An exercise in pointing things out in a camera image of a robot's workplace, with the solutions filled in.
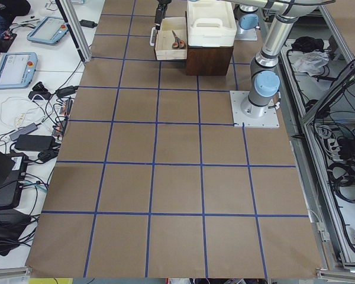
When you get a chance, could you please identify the orange grey handled scissors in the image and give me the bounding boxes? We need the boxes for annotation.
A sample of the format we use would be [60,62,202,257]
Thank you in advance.
[172,30,186,49]

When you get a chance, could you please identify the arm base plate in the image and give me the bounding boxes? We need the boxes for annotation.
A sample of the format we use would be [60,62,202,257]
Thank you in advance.
[235,22,257,41]
[230,91,279,128]

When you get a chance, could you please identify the aluminium frame post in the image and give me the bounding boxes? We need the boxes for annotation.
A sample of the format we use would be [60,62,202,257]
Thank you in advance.
[55,0,92,64]

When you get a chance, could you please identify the black laptop device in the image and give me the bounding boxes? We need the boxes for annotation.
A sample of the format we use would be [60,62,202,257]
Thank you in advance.
[0,152,28,210]

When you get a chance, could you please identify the crumpled white cloth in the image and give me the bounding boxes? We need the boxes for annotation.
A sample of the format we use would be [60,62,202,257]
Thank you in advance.
[292,51,329,76]

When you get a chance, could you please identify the wooden drawer with white handle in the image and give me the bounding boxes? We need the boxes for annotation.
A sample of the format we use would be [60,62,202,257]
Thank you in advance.
[150,17,187,61]

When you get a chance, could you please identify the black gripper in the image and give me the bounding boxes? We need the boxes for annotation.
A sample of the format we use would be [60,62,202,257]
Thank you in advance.
[154,0,170,30]

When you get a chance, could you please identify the lower blue teach pendant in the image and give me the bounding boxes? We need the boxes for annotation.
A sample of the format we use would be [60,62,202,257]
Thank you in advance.
[0,52,38,89]

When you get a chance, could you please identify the upper blue teach pendant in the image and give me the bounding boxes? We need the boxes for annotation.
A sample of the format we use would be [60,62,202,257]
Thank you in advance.
[27,16,68,45]

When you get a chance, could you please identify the blue teach pendant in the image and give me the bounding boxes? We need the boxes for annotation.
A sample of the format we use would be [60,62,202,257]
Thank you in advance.
[0,52,38,89]
[27,16,68,45]

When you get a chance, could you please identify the white plastic tray bin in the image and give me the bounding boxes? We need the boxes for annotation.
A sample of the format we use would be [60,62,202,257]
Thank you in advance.
[186,1,237,47]

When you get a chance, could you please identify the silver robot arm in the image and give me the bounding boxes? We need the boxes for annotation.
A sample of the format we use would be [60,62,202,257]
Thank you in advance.
[234,1,324,119]
[154,0,259,31]

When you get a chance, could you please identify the black power brick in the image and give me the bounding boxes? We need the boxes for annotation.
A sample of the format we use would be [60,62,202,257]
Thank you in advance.
[14,134,55,151]

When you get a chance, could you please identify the dark brown wooden cabinet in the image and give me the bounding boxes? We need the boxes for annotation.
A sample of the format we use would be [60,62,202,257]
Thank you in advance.
[186,46,234,76]

